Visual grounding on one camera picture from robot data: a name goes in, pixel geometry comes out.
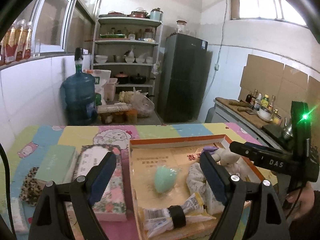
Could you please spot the white plastic bag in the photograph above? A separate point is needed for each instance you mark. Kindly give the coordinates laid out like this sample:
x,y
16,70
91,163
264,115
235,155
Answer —
x,y
138,101

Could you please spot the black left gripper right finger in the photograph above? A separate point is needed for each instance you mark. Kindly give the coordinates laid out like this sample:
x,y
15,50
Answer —
x,y
266,219

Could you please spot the mint green box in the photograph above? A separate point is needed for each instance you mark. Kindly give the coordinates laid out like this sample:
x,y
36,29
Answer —
x,y
58,165

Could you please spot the blue water jug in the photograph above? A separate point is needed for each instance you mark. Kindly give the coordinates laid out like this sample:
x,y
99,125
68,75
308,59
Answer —
x,y
79,94

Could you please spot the grey kitchen counter cabinet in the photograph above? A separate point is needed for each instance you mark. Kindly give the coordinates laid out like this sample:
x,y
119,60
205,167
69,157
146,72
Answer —
x,y
218,115

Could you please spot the white bowl on counter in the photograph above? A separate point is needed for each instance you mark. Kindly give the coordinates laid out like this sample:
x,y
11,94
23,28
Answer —
x,y
264,114

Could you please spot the leopard print scrunchie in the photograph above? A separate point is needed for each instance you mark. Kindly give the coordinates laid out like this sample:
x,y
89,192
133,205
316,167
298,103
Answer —
x,y
30,190

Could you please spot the mint green puff sponge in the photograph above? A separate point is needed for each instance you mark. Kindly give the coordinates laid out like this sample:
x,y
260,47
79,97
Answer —
x,y
165,179

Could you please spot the wooden cutting board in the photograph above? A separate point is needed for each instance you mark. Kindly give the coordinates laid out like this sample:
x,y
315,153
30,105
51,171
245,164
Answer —
x,y
241,110

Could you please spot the white metal shelf rack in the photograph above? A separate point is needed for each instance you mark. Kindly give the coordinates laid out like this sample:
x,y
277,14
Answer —
x,y
129,47

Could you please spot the brown cardboard wall panel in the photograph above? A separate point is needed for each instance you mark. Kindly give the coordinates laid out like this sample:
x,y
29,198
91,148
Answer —
x,y
284,82

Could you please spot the orange drink bottle pack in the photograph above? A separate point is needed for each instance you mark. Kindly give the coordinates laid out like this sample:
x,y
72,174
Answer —
x,y
16,43

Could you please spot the floral tissue box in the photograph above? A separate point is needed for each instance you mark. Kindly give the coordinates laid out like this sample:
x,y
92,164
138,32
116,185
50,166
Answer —
x,y
111,207

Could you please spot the floral grey cloth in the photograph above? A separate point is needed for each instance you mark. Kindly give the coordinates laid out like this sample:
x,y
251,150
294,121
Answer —
x,y
196,182

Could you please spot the rolled packet with black band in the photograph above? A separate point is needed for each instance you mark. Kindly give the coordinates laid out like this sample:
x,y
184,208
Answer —
x,y
158,221

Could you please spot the white plush purple hat doll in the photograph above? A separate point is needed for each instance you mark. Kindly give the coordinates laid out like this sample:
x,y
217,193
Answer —
x,y
227,159

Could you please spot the black refrigerator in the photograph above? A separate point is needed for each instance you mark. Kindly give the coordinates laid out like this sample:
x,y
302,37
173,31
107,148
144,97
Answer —
x,y
183,78

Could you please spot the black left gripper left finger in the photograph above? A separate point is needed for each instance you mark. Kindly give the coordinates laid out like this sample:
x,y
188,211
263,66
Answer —
x,y
50,218

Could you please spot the right hand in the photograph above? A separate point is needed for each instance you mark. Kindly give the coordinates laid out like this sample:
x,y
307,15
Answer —
x,y
303,199

